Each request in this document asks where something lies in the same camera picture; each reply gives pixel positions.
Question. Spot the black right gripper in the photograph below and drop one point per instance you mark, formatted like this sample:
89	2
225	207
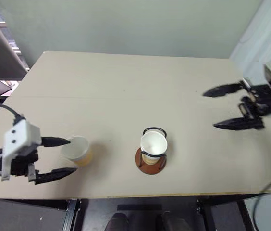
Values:
261	99

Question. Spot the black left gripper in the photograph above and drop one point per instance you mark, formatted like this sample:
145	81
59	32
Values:
21	166

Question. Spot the white paper cup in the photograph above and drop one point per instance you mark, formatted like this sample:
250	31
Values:
153	144
76	149

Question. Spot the black floor mat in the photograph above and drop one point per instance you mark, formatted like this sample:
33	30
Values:
22	216

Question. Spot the dark rounded shape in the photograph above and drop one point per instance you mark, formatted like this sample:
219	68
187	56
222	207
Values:
117	222

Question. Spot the black tape strip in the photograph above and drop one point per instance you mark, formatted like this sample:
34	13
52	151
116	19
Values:
139	207

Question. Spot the grey shelf rack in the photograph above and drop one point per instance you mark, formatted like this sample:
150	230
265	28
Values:
15	45

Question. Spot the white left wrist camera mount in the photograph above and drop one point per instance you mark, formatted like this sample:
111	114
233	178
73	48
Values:
20	137

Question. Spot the black table frame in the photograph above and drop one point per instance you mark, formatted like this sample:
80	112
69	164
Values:
70	214

